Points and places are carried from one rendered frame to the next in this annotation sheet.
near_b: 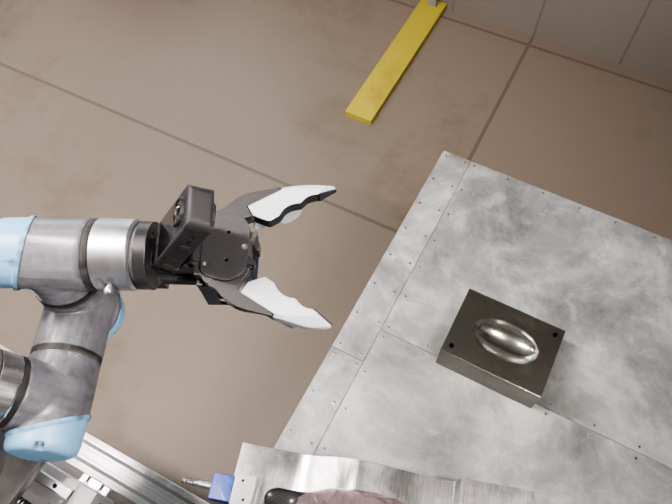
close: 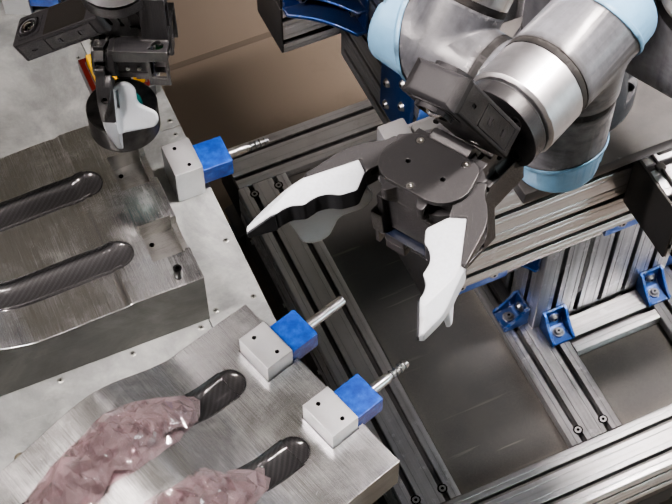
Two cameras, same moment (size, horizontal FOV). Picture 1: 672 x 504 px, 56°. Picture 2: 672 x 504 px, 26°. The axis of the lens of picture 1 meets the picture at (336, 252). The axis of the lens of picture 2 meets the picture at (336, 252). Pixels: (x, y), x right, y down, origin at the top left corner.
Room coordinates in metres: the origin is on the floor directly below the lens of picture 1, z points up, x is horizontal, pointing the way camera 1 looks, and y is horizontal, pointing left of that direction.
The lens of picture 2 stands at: (0.65, -0.40, 2.27)
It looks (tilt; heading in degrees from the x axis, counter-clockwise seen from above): 57 degrees down; 128
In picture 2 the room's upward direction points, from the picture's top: straight up
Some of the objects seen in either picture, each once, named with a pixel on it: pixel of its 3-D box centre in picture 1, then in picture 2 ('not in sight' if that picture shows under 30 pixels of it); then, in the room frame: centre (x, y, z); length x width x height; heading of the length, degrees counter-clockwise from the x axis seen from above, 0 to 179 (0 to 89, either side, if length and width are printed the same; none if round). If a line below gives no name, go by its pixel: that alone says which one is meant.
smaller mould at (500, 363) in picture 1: (499, 347); not in sight; (0.48, -0.32, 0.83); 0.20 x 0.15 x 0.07; 62
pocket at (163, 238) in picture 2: not in sight; (165, 246); (-0.08, 0.21, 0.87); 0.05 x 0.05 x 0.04; 62
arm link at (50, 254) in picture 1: (49, 255); (581, 42); (0.33, 0.30, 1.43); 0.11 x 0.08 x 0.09; 89
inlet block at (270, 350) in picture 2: not in sight; (299, 332); (0.10, 0.22, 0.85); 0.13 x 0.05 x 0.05; 79
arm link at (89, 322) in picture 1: (79, 310); (545, 113); (0.32, 0.30, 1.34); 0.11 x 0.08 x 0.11; 179
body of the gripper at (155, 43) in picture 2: not in sight; (128, 25); (-0.16, 0.28, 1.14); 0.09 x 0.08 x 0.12; 36
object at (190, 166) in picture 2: not in sight; (219, 157); (-0.14, 0.37, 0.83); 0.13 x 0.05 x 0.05; 62
